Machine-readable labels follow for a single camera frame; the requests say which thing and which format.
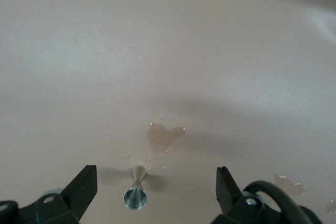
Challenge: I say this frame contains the spilled liquid puddle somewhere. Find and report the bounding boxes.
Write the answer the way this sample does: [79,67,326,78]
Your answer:
[272,170,336,216]
[146,122,186,155]

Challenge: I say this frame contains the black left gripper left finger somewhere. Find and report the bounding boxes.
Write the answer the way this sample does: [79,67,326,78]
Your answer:
[0,165,98,224]

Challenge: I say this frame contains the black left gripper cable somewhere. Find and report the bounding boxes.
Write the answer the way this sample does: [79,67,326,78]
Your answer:
[243,180,322,224]

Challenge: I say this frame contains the steel double jigger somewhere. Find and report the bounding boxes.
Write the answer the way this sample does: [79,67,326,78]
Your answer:
[123,165,148,210]

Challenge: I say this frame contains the brown table cloth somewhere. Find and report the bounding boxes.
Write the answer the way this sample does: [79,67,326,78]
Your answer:
[0,0,336,224]

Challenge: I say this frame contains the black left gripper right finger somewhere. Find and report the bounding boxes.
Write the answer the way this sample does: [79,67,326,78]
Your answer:
[211,166,322,224]

